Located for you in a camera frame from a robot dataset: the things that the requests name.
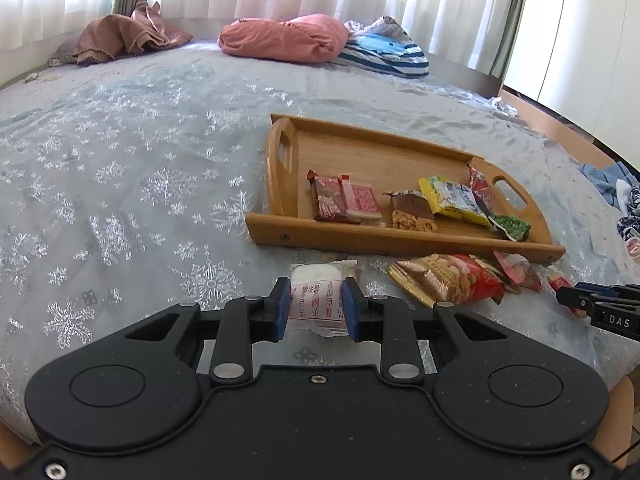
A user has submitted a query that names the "white red snack packet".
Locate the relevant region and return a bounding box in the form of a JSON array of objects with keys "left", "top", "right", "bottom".
[{"left": 288, "top": 260, "right": 359, "bottom": 337}]

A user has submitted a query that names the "brown peanut snack packet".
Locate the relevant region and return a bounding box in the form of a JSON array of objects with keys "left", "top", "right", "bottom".
[{"left": 385, "top": 190, "right": 438, "bottom": 232}]

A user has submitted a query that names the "yellow white snack packet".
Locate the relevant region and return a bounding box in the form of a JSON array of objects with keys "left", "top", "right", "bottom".
[{"left": 419, "top": 176, "right": 490, "bottom": 228}]

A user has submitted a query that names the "small red white packet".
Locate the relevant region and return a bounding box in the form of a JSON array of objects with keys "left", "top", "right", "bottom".
[{"left": 542, "top": 266, "right": 587, "bottom": 318}]

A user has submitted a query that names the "small pink snack packet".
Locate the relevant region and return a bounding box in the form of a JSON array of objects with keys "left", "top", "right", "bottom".
[{"left": 494, "top": 250, "right": 542, "bottom": 292}]

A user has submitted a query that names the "large red biscuit bag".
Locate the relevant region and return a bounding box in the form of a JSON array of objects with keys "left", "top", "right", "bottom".
[{"left": 387, "top": 254, "right": 506, "bottom": 307}]

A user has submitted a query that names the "green snack packet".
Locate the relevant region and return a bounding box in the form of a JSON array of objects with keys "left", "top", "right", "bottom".
[{"left": 488, "top": 214, "right": 530, "bottom": 242}]

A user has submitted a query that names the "blue clothes pile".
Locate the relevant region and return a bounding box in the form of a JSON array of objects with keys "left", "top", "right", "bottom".
[{"left": 579, "top": 162, "right": 640, "bottom": 260}]

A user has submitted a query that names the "pink wafer snack packet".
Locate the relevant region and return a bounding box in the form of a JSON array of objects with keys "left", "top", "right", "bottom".
[{"left": 340, "top": 174, "right": 382, "bottom": 223}]

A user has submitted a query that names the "dark red snack packet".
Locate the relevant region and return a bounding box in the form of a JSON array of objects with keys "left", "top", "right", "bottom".
[{"left": 307, "top": 170, "right": 359, "bottom": 224}]

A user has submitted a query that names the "red long snack packet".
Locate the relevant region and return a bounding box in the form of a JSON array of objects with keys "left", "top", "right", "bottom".
[{"left": 469, "top": 166, "right": 497, "bottom": 231}]

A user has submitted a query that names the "wooden serving tray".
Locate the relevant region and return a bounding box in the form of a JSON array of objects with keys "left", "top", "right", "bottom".
[{"left": 245, "top": 114, "right": 565, "bottom": 263}]

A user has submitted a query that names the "snowflake bed sheet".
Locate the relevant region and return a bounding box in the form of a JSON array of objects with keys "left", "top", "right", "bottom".
[{"left": 1, "top": 44, "right": 639, "bottom": 442}]

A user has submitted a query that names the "white crumpled item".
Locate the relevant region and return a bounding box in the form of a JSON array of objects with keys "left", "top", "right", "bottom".
[{"left": 489, "top": 96, "right": 518, "bottom": 118}]

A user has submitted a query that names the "white wardrobe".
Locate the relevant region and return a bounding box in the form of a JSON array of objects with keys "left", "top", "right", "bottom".
[{"left": 504, "top": 0, "right": 639, "bottom": 165}]

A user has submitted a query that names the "blue striped pillow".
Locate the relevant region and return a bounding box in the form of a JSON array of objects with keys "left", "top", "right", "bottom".
[{"left": 333, "top": 16, "right": 430, "bottom": 79}]

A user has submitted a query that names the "pink pillow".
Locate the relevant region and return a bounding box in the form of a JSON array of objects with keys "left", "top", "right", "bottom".
[{"left": 217, "top": 14, "right": 349, "bottom": 64}]

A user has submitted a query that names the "mauve crumpled cloth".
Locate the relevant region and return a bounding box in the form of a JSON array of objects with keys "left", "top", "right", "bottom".
[{"left": 49, "top": 2, "right": 193, "bottom": 67}]

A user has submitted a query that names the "wooden bed frame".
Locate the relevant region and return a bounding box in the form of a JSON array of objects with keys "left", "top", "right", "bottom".
[{"left": 499, "top": 86, "right": 639, "bottom": 468}]

